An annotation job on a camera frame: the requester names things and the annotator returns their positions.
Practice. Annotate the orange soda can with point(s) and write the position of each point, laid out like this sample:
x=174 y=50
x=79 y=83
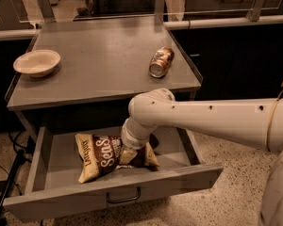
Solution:
x=161 y=62

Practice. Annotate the grey counter cabinet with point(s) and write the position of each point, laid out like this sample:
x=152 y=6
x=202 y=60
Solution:
x=101 y=70

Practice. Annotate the white bowl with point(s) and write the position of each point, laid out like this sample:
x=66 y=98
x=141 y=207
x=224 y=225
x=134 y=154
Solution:
x=37 y=63

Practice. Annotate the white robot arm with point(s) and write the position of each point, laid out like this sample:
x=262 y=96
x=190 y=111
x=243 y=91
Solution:
x=256 y=122

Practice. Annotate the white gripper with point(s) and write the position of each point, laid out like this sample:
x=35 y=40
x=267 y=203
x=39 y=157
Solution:
x=131 y=140

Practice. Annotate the brown chip bag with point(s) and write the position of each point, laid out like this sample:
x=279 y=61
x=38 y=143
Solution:
x=100 y=156

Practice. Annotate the grey rail with glass panel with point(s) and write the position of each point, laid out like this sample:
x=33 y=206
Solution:
x=15 y=24

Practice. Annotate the black drawer handle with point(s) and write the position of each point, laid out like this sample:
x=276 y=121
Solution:
x=123 y=200

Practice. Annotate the grey open drawer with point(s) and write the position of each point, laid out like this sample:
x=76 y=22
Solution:
x=52 y=189

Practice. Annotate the black stand leg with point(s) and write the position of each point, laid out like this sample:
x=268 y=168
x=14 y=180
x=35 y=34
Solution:
x=18 y=161

